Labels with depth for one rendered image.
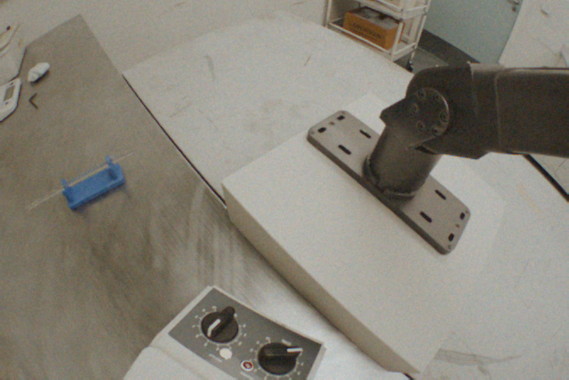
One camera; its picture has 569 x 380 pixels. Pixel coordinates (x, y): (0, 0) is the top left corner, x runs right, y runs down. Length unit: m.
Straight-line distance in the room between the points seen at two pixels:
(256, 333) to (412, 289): 0.14
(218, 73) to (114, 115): 0.21
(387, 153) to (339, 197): 0.06
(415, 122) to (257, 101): 0.32
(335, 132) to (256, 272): 0.17
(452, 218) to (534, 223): 0.27
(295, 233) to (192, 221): 0.15
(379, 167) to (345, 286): 0.11
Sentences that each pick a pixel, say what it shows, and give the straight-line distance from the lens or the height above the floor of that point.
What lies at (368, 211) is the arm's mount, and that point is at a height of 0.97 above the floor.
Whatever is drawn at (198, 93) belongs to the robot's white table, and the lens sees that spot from 0.51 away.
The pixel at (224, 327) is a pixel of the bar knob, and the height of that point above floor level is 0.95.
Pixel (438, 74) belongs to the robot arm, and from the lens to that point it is 0.20.
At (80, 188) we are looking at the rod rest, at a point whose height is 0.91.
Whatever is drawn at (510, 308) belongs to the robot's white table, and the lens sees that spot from 0.44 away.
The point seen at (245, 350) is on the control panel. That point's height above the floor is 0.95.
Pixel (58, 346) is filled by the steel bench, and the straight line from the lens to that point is 0.40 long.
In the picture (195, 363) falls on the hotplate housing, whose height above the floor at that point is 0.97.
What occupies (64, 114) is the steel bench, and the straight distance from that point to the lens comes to 0.63.
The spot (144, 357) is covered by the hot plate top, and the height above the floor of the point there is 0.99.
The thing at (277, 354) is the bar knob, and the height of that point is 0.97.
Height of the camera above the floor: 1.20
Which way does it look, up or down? 52 degrees down
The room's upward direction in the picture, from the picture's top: 4 degrees clockwise
